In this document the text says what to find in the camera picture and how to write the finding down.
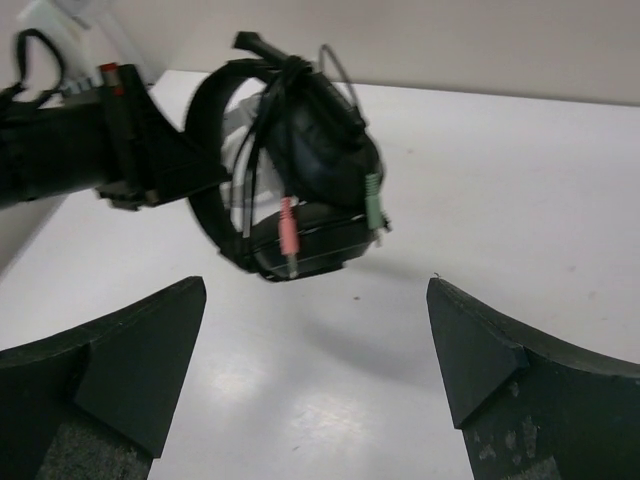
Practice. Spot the black headphones with cable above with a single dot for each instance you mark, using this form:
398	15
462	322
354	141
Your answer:
311	175

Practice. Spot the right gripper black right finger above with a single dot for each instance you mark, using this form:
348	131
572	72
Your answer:
530	405

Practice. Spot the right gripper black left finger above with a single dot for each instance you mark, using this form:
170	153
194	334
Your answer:
97	401

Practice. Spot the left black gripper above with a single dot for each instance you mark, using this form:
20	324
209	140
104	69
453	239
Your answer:
112	139

